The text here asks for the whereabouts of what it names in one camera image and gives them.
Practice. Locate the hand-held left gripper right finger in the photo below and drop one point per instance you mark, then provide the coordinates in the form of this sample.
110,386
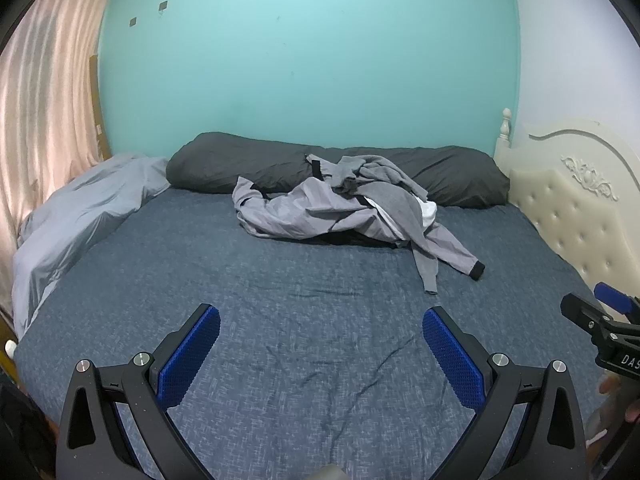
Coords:
452,355

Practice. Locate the cream tufted headboard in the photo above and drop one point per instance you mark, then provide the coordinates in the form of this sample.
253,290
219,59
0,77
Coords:
565,195

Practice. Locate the grey knit sweater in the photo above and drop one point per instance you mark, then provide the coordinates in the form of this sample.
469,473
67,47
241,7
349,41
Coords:
395,205

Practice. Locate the pink curtain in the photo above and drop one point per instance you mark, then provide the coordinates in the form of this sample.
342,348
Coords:
45,85

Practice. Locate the white garment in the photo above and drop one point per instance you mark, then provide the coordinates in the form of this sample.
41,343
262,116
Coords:
429,214

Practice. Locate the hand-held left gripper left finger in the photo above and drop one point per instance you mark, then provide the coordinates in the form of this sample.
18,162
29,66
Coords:
192,355

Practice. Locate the light grey blanket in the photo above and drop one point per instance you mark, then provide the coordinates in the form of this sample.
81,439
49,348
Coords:
75,220

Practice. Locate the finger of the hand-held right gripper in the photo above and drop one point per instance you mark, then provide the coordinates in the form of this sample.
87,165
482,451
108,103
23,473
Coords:
587,317
617,301

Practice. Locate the person's right hand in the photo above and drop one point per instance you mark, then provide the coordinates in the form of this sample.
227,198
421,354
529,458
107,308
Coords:
609,386

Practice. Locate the light grey jacket black cuffs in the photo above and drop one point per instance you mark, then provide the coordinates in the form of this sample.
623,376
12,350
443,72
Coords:
290,210

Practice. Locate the dark grey long pillow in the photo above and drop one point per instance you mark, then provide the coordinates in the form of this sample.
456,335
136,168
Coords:
225,160

